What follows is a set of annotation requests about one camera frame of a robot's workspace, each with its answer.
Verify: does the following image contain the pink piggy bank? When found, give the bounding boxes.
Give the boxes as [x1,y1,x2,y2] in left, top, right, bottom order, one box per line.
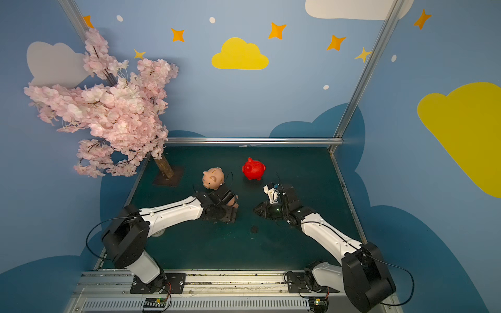
[202,167,225,190]

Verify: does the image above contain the left small circuit board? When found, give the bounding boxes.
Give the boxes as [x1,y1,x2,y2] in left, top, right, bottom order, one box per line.
[141,298,168,313]

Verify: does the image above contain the aluminium right corner post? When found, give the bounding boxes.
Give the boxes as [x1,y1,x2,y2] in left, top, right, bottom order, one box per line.
[328,0,407,156]

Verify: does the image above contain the aluminium left corner post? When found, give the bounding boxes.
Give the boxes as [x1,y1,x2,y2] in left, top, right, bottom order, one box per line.
[59,1,121,86]

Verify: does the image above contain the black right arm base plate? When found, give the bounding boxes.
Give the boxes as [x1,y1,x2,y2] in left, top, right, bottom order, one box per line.
[284,271,329,294]

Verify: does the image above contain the aluminium corner post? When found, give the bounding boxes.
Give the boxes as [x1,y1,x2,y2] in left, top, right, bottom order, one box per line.
[328,0,407,156]
[59,1,121,86]

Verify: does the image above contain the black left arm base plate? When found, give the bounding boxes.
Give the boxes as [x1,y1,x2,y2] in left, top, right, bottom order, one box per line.
[130,273,187,294]

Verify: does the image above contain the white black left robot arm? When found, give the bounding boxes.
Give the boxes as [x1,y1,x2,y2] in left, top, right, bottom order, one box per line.
[101,186,238,294]

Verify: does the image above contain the right small circuit board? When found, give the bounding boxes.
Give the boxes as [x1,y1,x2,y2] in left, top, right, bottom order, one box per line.
[309,297,329,313]

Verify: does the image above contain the pink cherry blossom tree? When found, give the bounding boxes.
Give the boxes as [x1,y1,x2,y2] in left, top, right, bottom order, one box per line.
[23,28,180,179]

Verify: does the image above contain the red piggy bank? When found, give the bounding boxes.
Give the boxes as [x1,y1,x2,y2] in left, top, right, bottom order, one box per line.
[242,158,266,181]

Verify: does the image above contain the peach piggy bank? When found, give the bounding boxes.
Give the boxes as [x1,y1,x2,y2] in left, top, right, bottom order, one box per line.
[227,195,239,208]

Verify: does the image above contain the small circuit board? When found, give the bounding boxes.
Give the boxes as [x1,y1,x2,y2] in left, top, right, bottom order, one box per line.
[141,298,168,313]
[309,297,329,313]

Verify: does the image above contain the aluminium back frame bar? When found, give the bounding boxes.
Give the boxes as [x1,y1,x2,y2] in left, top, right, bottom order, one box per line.
[166,137,343,146]

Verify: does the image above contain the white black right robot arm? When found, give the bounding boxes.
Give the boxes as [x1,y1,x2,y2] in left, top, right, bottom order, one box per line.
[254,183,396,312]

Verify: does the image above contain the aluminium front rail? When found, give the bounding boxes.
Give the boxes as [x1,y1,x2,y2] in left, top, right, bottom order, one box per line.
[65,270,356,312]

